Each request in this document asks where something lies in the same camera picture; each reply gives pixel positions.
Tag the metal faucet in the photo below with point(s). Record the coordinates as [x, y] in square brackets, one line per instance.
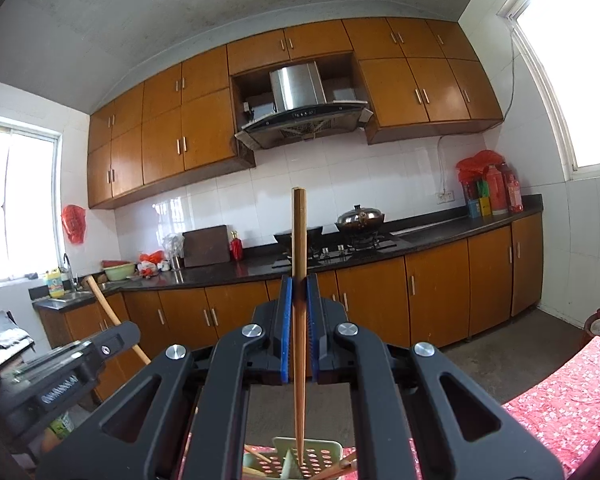
[70, 270]

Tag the hanging red plastic bag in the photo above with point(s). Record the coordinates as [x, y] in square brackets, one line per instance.
[74, 222]

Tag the large bright window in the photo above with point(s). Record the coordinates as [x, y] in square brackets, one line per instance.
[575, 75]

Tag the green basin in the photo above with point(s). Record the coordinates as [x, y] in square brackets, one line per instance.
[119, 271]

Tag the black gas stove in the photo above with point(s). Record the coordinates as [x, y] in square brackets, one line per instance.
[360, 250]

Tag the dark wooden cutting board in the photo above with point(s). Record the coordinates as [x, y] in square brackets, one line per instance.
[206, 246]

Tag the wok with metal lid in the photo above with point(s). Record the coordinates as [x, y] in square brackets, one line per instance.
[360, 217]

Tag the wooden lower kitchen cabinets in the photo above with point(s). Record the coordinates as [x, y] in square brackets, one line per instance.
[440, 290]

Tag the small window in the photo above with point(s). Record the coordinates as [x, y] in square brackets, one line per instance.
[20, 200]

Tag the green perforated utensil holder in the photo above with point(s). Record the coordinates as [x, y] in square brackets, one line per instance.
[320, 455]

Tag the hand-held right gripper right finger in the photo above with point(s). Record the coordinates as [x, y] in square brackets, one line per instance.
[314, 330]

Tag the white wall socket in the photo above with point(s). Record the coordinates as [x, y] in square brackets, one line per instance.
[445, 196]

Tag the clear glass jar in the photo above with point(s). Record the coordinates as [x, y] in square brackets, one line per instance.
[174, 250]

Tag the red bags on counter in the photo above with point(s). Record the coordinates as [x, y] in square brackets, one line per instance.
[151, 262]

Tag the dark stone countertop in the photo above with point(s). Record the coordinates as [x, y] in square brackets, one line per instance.
[430, 232]

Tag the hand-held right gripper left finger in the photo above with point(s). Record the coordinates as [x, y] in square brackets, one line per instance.
[286, 330]

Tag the red floral tablecloth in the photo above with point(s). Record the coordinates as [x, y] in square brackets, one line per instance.
[555, 400]

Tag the steel sink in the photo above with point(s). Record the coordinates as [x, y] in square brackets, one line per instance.
[72, 297]

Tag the wooden kitchen cabinets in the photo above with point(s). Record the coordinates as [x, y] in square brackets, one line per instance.
[440, 290]
[205, 125]

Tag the small red bottle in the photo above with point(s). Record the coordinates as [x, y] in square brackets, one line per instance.
[236, 247]

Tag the wooden upper kitchen cabinets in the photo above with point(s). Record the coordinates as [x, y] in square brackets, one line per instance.
[205, 125]

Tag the red thermos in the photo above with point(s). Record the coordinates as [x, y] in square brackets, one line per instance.
[496, 190]

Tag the steel range hood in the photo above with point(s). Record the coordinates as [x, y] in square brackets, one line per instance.
[295, 90]

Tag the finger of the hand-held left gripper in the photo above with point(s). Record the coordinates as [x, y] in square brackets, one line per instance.
[117, 337]

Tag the yellow detergent bottle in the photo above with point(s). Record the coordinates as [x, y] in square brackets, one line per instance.
[55, 285]

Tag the tall red bottle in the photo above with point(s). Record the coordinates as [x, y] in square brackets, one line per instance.
[513, 190]

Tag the blue and yellow box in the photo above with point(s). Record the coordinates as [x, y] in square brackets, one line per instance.
[480, 205]

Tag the black wok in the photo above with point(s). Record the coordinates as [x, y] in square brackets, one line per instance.
[282, 237]

